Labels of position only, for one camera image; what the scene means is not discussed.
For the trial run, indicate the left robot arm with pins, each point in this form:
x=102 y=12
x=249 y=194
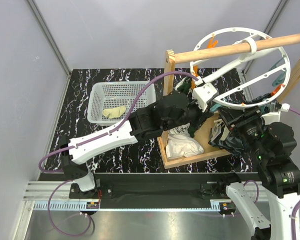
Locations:
x=171 y=111

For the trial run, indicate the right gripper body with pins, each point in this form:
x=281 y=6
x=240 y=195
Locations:
x=250 y=127

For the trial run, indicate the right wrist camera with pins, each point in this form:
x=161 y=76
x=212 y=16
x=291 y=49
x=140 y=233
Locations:
x=274 y=115

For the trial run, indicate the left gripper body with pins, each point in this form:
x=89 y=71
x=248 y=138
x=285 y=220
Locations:
x=195 y=115

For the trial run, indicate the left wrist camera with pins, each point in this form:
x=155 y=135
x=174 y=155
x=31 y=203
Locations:
x=204 y=94

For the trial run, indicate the cream sock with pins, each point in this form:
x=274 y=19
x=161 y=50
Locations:
x=113 y=113
x=224 y=134

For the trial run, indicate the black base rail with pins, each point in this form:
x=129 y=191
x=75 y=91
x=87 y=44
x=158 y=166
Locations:
x=155 y=191

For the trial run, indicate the teal clothespin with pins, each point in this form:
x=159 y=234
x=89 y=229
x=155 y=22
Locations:
x=215 y=107

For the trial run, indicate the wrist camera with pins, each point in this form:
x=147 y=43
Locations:
x=204 y=94
x=274 y=115

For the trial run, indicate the orange clothespin top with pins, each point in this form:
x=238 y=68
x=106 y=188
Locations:
x=212 y=42

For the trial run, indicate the wooden hanging rack frame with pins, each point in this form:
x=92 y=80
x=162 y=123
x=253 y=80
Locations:
x=256 y=45

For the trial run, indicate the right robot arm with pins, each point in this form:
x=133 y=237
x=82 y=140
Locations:
x=271 y=145

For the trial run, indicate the orange clothespin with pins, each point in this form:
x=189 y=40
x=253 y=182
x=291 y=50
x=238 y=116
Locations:
x=195 y=70
x=212 y=42

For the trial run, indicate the green garment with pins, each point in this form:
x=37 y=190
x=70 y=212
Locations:
x=185 y=87

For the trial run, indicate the orange clothespin left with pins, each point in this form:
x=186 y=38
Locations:
x=195 y=70

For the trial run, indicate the white perforated plastic basket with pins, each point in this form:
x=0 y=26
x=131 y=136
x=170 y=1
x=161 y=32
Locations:
x=107 y=95

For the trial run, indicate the white printed t-shirt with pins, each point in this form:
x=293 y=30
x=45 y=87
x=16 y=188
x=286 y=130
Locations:
x=181 y=144

